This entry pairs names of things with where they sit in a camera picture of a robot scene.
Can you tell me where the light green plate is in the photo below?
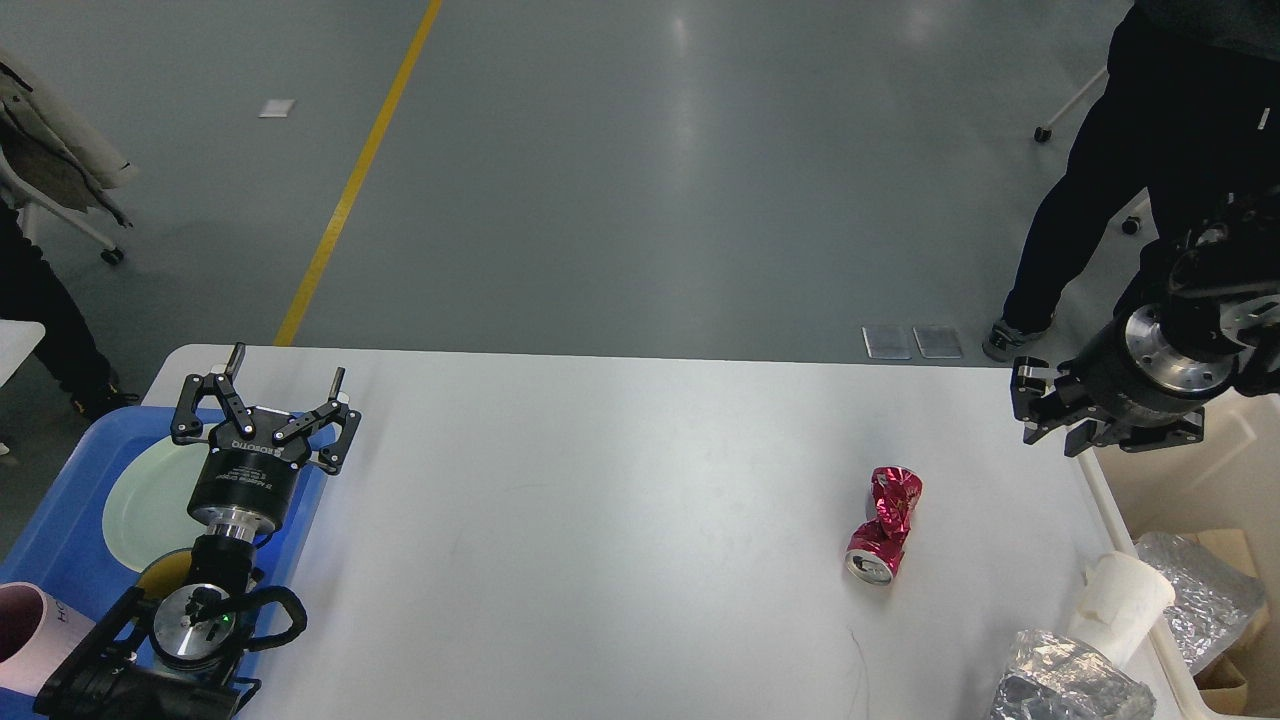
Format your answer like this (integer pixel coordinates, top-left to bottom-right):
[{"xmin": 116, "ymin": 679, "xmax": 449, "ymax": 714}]
[{"xmin": 102, "ymin": 438, "xmax": 207, "ymax": 571}]

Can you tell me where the red shiny wrapper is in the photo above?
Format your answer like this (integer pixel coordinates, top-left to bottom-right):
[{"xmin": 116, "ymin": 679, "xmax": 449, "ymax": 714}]
[{"xmin": 844, "ymin": 466, "xmax": 923, "ymax": 585}]

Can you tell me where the small foil wrapper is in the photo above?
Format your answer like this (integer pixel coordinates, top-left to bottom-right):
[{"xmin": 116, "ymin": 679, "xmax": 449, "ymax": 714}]
[{"xmin": 987, "ymin": 629, "xmax": 1156, "ymax": 719}]

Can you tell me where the beige plastic bin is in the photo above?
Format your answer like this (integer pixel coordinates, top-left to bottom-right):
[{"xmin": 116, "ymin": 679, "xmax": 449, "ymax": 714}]
[{"xmin": 1079, "ymin": 393, "xmax": 1279, "ymax": 719}]

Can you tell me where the white paper cup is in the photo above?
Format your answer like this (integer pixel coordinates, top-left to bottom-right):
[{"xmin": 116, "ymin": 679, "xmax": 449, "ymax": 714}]
[{"xmin": 1065, "ymin": 551, "xmax": 1176, "ymax": 669}]

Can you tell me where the aluminium foil sheet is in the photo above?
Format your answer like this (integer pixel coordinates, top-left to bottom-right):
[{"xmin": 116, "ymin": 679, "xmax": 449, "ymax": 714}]
[{"xmin": 1135, "ymin": 532, "xmax": 1266, "ymax": 675}]

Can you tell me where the brown paper bag in bin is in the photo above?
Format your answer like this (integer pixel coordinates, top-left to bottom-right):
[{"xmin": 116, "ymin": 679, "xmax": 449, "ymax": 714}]
[{"xmin": 1196, "ymin": 528, "xmax": 1271, "ymax": 653}]

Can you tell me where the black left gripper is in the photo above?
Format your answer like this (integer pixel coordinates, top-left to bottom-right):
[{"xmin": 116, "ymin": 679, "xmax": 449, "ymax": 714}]
[{"xmin": 172, "ymin": 343, "xmax": 364, "ymax": 536}]

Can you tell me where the person in black right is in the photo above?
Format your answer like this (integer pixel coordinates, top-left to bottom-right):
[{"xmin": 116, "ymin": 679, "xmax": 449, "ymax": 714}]
[{"xmin": 982, "ymin": 1, "xmax": 1279, "ymax": 363}]

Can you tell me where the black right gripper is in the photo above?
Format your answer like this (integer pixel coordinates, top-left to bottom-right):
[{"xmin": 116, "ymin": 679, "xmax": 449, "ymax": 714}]
[{"xmin": 1010, "ymin": 305, "xmax": 1242, "ymax": 457}]

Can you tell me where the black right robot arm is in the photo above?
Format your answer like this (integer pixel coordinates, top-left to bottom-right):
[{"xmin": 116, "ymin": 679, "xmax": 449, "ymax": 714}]
[{"xmin": 1010, "ymin": 186, "xmax": 1279, "ymax": 457}]

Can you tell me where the white side table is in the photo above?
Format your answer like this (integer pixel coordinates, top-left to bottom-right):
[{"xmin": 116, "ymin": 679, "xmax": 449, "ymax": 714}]
[{"xmin": 0, "ymin": 320, "xmax": 47, "ymax": 456}]

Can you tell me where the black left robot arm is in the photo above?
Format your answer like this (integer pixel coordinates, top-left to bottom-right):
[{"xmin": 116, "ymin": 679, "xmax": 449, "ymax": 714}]
[{"xmin": 33, "ymin": 343, "xmax": 362, "ymax": 719}]

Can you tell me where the brown paper bag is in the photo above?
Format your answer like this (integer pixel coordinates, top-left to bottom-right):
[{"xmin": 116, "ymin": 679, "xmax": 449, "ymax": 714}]
[
  {"xmin": 1193, "ymin": 655, "xmax": 1249, "ymax": 716},
  {"xmin": 1196, "ymin": 528, "xmax": 1271, "ymax": 653}
]

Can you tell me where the white office chair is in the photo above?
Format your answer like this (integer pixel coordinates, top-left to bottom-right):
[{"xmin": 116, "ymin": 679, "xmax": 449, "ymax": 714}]
[{"xmin": 1032, "ymin": 67, "xmax": 1151, "ymax": 236}]

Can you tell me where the teal mug yellow inside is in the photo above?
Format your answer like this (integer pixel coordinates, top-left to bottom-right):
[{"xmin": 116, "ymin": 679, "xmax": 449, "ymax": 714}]
[{"xmin": 136, "ymin": 548, "xmax": 201, "ymax": 659}]

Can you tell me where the person in black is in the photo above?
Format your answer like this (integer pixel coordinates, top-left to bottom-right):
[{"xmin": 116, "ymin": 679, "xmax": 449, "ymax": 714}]
[
  {"xmin": 1, "ymin": 204, "xmax": 140, "ymax": 421},
  {"xmin": 982, "ymin": 1, "xmax": 1279, "ymax": 363}
]

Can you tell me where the pink ribbed mug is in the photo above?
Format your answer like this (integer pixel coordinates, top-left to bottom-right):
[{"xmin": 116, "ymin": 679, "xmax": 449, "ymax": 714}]
[{"xmin": 1, "ymin": 582, "xmax": 96, "ymax": 697}]

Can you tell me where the person in black left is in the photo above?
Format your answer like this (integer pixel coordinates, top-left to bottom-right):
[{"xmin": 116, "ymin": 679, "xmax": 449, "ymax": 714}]
[{"xmin": 1, "ymin": 204, "xmax": 140, "ymax": 421}]

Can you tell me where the blue plastic tray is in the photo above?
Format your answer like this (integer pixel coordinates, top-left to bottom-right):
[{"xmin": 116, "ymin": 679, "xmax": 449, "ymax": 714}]
[{"xmin": 3, "ymin": 407, "xmax": 323, "ymax": 719}]

